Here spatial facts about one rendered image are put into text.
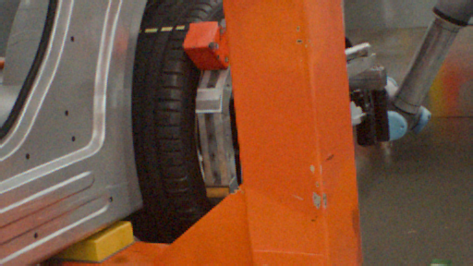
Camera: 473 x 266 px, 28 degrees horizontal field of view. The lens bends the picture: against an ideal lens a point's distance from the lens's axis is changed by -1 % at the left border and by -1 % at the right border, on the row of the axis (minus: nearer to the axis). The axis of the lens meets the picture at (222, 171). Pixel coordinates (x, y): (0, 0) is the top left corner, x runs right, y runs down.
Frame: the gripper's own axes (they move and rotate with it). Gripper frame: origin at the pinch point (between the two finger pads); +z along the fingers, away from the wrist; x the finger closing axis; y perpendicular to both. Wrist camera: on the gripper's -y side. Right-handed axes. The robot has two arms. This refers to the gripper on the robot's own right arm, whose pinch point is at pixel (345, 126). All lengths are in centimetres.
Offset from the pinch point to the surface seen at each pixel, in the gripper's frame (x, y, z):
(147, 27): -28, 38, 33
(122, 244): -28, -5, 65
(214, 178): -15.6, 1.4, 42.4
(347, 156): 27, 7, 64
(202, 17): -14.6, 36.7, 30.7
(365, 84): 8.9, 10.0, 2.4
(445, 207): -41, -81, -184
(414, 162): -79, -78, -264
